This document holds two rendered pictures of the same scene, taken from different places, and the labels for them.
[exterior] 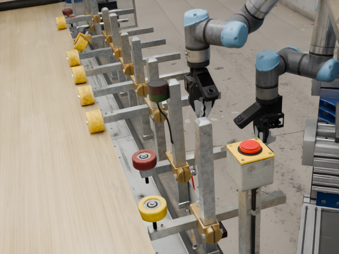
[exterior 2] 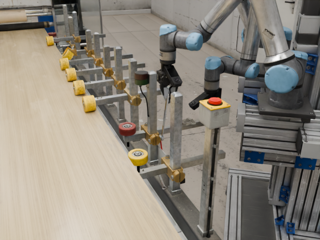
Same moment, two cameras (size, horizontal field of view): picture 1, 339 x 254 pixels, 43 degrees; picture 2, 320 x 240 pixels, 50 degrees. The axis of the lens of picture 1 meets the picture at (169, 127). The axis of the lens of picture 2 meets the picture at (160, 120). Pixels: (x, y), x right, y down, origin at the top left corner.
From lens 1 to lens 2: 0.27 m
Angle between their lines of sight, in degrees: 8
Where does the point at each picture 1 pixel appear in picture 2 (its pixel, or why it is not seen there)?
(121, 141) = not seen: hidden behind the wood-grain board
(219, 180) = not seen: hidden behind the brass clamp
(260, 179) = (221, 121)
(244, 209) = (209, 144)
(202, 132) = (176, 101)
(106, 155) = (99, 125)
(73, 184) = (78, 143)
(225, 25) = (188, 35)
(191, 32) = (165, 39)
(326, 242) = (245, 198)
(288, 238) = (218, 199)
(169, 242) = not seen: hidden behind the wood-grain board
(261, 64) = (209, 65)
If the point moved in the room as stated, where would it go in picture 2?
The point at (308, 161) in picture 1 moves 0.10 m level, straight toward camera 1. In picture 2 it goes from (240, 128) to (240, 139)
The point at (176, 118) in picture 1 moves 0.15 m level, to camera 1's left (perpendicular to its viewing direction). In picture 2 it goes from (153, 98) to (118, 100)
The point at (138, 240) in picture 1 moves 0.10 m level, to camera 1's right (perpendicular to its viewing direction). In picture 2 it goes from (131, 175) to (158, 172)
